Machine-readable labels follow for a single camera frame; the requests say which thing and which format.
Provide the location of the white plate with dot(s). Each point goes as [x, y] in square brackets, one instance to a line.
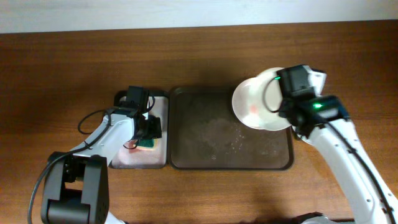
[272, 98]
[248, 105]

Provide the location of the large brown tray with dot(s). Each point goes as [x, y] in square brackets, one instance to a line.
[205, 134]

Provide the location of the white plate front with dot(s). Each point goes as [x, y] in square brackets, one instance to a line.
[248, 105]

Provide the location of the green yellow sponge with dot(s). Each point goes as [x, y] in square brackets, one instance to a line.
[145, 144]

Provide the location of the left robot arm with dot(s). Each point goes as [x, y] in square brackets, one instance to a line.
[76, 187]

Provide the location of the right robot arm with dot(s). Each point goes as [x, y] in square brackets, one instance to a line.
[370, 199]

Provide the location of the small pink sponge tray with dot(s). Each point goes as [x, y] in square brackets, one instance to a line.
[139, 159]

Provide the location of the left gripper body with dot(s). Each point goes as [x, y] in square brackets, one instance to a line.
[152, 130]

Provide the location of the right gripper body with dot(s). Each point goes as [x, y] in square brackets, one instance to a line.
[282, 114]

